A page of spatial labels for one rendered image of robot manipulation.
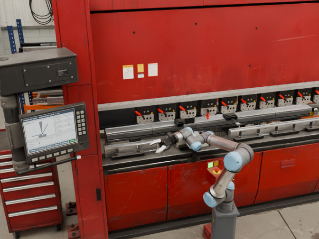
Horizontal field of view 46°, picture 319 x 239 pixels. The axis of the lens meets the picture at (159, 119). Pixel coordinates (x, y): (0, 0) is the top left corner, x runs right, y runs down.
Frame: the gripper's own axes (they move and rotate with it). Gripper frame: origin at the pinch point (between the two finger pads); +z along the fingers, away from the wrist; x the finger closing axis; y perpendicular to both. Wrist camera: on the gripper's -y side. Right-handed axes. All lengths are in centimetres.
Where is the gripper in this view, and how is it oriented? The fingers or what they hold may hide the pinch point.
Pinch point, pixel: (154, 147)
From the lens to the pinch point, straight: 258.5
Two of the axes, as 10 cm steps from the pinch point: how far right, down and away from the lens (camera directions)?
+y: -2.6, 5.9, 7.6
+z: -7.7, 3.5, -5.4
